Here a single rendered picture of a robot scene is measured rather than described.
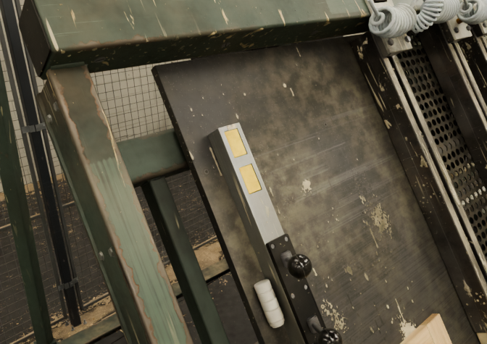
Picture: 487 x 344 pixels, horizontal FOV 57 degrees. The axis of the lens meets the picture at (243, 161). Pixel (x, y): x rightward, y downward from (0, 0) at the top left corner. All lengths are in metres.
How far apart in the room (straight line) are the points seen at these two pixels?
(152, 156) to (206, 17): 0.26
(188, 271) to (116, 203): 0.21
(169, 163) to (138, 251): 0.21
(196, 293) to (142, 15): 0.48
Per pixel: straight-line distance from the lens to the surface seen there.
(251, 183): 0.80
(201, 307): 0.83
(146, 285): 0.68
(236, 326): 2.98
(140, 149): 0.81
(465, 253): 1.19
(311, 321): 0.82
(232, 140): 0.81
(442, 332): 1.16
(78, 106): 0.71
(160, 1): 0.79
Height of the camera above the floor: 1.94
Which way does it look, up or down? 20 degrees down
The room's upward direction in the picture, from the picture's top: 3 degrees counter-clockwise
